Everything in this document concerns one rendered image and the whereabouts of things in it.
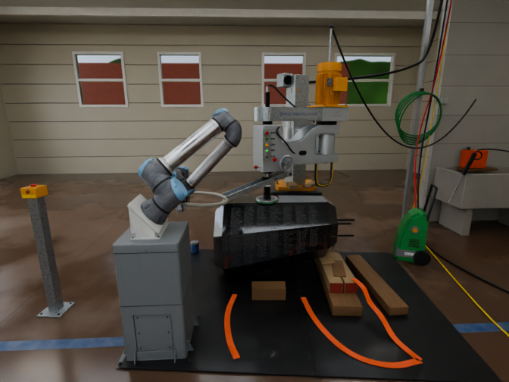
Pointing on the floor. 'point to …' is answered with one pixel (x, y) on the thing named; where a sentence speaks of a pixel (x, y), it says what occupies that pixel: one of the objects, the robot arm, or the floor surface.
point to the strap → (332, 336)
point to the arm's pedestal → (155, 294)
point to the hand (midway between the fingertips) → (179, 211)
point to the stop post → (45, 252)
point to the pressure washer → (413, 234)
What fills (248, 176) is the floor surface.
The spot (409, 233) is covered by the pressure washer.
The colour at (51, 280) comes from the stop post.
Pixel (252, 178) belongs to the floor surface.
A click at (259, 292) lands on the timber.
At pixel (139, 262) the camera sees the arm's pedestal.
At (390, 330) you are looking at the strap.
